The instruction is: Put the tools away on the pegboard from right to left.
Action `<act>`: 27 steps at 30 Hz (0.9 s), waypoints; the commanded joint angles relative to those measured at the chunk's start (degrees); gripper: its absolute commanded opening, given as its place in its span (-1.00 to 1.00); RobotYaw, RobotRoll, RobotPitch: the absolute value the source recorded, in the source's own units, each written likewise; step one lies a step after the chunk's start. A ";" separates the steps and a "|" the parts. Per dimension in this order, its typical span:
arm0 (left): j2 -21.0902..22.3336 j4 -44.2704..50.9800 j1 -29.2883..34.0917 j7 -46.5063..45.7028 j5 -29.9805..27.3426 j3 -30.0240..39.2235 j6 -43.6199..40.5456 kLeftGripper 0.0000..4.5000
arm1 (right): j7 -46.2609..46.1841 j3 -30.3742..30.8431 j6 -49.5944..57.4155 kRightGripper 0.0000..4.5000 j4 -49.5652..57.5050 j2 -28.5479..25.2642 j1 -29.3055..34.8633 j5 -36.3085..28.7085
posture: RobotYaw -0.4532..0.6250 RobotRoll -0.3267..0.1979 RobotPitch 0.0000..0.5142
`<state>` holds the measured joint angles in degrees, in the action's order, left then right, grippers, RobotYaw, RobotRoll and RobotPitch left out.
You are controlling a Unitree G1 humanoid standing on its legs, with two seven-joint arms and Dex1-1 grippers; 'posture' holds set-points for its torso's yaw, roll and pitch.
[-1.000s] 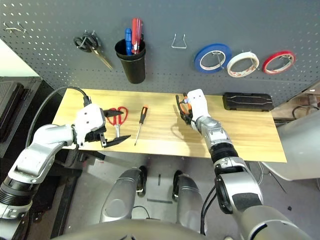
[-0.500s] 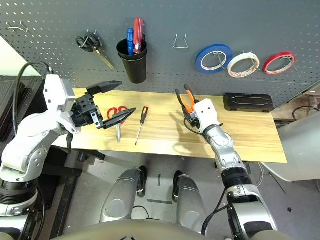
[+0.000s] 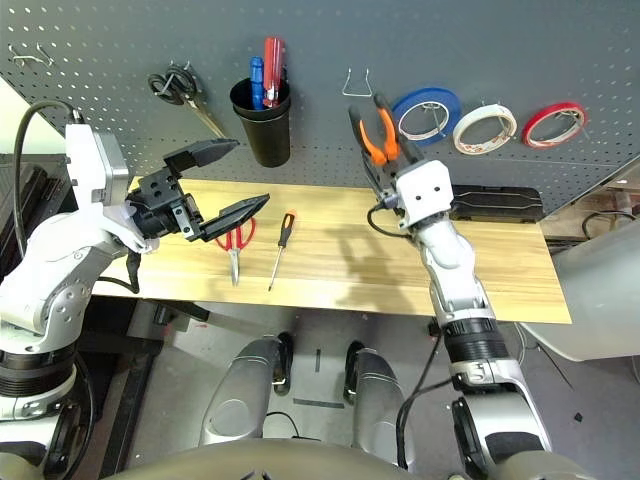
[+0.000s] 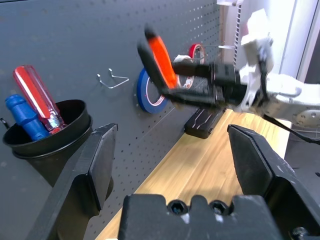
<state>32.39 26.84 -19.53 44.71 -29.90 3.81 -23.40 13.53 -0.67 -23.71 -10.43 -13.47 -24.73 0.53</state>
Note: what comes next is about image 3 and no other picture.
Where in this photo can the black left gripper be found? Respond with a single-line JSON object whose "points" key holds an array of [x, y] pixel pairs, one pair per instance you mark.
{"points": [[160, 205]]}

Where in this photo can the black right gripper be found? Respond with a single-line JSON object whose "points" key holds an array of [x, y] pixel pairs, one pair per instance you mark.
{"points": [[386, 187]]}

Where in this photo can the orange black pliers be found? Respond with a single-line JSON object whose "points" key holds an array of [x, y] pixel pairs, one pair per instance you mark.
{"points": [[370, 145]]}

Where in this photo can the white tape roll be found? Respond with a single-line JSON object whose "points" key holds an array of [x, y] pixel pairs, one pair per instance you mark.
{"points": [[459, 132]]}

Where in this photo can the black orange screwdriver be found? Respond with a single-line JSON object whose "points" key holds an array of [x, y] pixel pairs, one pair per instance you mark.
{"points": [[286, 227]]}

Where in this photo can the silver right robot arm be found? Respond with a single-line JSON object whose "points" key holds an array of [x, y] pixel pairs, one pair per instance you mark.
{"points": [[450, 260]]}

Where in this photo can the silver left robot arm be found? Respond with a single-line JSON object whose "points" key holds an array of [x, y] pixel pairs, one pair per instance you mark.
{"points": [[50, 280]]}

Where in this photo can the dark grey pegboard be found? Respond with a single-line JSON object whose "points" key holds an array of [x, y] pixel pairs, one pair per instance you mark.
{"points": [[325, 30]]}

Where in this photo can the black cup holder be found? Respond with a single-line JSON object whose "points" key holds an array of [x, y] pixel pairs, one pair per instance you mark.
{"points": [[265, 140]]}

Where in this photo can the silver single peg hook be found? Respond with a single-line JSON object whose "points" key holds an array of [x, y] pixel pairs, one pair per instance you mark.
{"points": [[440, 120], [506, 122], [582, 127]]}

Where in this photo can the blue tape roll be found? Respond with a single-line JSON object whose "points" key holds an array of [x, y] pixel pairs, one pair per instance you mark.
{"points": [[425, 94]]}

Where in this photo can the blue marker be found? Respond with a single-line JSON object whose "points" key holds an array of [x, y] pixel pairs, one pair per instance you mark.
{"points": [[256, 80]]}

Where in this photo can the black tool case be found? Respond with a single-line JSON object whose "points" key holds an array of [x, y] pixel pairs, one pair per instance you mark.
{"points": [[500, 205]]}

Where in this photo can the red tape roll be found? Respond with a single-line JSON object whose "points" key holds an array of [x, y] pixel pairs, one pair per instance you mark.
{"points": [[550, 108]]}

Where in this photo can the black left robot foot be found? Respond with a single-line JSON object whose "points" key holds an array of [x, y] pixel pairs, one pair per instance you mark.
{"points": [[285, 360]]}

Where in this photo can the black robot foot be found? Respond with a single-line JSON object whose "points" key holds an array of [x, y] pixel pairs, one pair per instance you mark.
{"points": [[285, 360], [354, 370]]}

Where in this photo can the black hard case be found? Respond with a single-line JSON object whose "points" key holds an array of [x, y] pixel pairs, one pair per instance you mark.
{"points": [[20, 210]]}

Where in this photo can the black right robot foot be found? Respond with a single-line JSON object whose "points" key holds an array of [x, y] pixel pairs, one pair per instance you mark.
{"points": [[354, 370]]}

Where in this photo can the silver left robot leg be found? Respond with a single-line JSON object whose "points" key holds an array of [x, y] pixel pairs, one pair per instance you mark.
{"points": [[235, 400]]}

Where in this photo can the silver robot leg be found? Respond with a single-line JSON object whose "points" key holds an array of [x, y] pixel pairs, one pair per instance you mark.
{"points": [[235, 400], [380, 410]]}

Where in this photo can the silver right robot leg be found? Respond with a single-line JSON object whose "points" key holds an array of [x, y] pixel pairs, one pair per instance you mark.
{"points": [[380, 410]]}

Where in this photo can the light grey curved shell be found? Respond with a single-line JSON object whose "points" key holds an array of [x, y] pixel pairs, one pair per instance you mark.
{"points": [[600, 300]]}

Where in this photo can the grey robot torso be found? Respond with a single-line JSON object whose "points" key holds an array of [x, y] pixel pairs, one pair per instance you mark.
{"points": [[300, 465]]}

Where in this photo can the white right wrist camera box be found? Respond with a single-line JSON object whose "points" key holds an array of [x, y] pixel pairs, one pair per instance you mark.
{"points": [[425, 195]]}

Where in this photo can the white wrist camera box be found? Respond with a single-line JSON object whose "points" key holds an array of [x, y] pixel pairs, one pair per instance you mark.
{"points": [[425, 195], [95, 165]]}

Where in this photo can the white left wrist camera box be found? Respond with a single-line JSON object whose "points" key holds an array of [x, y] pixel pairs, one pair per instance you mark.
{"points": [[95, 165]]}

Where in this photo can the black table support bracket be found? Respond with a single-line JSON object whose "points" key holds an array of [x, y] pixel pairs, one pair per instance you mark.
{"points": [[182, 312]]}

